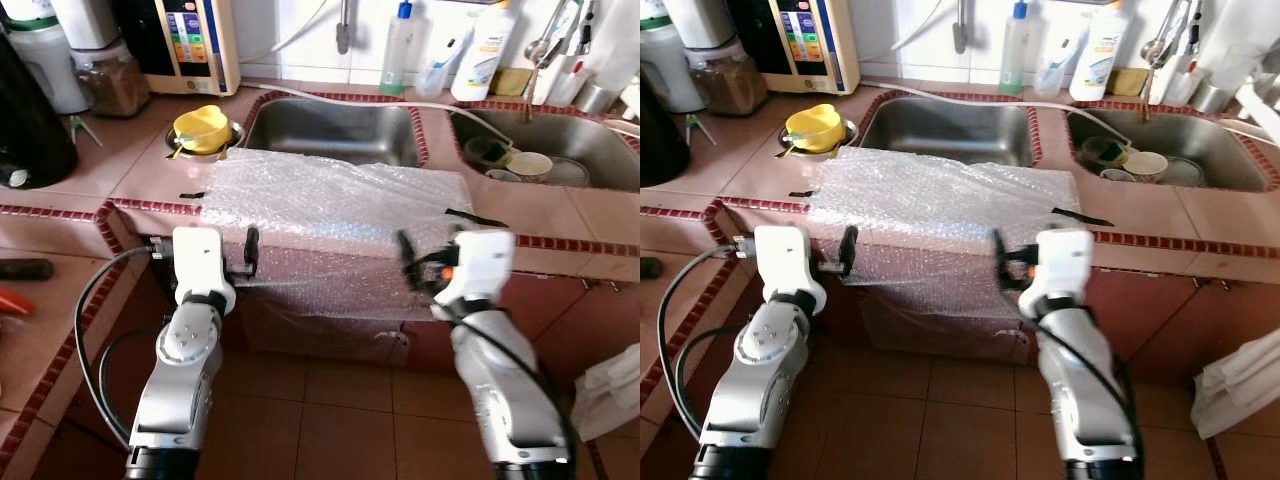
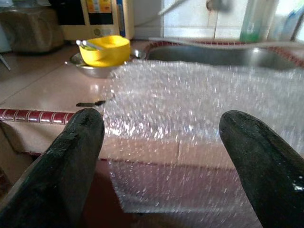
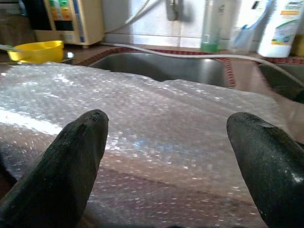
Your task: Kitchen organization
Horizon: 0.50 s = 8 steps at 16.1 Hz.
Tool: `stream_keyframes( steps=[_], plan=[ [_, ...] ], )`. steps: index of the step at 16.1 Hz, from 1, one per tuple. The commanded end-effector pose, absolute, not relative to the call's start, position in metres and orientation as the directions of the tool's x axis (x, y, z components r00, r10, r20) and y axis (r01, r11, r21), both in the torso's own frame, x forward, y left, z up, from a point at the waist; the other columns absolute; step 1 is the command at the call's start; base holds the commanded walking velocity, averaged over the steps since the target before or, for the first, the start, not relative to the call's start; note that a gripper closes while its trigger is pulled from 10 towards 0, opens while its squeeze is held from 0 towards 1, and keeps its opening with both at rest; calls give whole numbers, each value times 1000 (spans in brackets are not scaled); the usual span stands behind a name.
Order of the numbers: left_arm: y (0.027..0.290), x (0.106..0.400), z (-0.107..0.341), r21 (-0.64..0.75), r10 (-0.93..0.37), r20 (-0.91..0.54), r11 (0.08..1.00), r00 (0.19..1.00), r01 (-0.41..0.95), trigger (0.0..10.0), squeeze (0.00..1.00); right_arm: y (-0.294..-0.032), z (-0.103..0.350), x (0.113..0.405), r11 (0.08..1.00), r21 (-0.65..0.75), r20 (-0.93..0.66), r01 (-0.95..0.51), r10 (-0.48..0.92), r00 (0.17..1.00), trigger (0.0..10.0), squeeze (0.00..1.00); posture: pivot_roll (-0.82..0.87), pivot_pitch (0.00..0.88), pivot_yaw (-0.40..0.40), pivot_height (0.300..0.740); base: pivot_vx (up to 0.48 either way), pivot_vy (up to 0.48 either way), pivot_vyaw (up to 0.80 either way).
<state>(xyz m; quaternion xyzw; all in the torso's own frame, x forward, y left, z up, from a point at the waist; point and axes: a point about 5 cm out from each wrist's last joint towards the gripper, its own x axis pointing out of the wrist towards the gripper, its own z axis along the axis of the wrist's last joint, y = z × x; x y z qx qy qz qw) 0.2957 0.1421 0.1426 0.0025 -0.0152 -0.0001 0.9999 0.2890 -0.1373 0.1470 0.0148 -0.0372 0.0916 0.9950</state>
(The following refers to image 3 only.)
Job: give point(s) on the yellow plastic bowl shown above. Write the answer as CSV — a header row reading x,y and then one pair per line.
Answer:
x,y
35,51

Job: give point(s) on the beige water ionizer machine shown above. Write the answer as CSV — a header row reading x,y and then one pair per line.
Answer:
x,y
78,21

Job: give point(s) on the clear bubble wrap sheet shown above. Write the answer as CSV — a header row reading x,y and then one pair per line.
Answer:
x,y
142,118

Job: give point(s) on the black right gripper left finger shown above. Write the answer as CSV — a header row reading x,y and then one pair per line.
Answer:
x,y
54,171

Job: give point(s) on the grey metal faucet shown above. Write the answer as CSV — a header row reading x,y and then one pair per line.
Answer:
x,y
174,9

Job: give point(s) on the red tile sink border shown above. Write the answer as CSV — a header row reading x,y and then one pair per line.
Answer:
x,y
229,71

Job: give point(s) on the clear bottle green liquid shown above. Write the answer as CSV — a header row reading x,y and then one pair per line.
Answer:
x,y
210,28

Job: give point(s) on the silver metal spoon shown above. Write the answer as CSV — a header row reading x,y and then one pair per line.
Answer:
x,y
9,47

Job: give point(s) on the clear plastic cup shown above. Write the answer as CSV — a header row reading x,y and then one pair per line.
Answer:
x,y
240,40

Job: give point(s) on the round steel bowl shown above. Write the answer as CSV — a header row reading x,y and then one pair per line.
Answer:
x,y
69,55

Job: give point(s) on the blue toothbrush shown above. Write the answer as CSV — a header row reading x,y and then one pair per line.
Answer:
x,y
247,27

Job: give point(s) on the white labelled detergent bottle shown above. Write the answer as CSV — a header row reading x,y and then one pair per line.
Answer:
x,y
278,28

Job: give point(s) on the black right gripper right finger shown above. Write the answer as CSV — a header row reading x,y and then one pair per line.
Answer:
x,y
273,171

